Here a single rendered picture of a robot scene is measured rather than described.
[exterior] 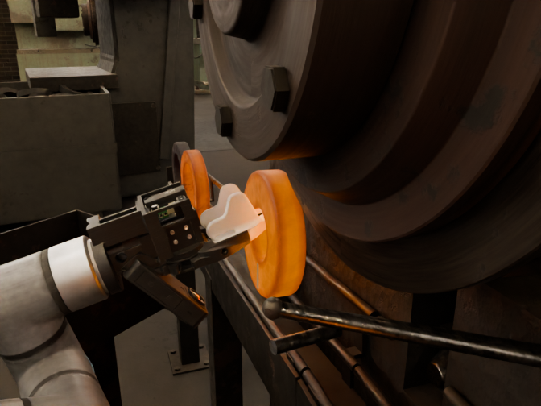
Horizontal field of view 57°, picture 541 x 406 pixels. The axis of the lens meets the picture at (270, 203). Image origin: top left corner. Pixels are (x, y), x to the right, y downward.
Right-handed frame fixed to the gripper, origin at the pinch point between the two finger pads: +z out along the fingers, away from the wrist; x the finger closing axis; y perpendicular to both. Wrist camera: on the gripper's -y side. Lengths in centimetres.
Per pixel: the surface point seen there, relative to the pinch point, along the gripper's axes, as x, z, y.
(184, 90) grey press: 272, 29, -21
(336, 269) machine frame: -0.5, 6.7, -10.1
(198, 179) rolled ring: 62, -1, -12
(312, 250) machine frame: 7.5, 6.5, -10.6
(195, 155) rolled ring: 67, 1, -8
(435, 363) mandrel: -19.9, 7.7, -11.8
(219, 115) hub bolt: -18.2, -5.6, 17.6
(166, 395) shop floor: 76, -29, -78
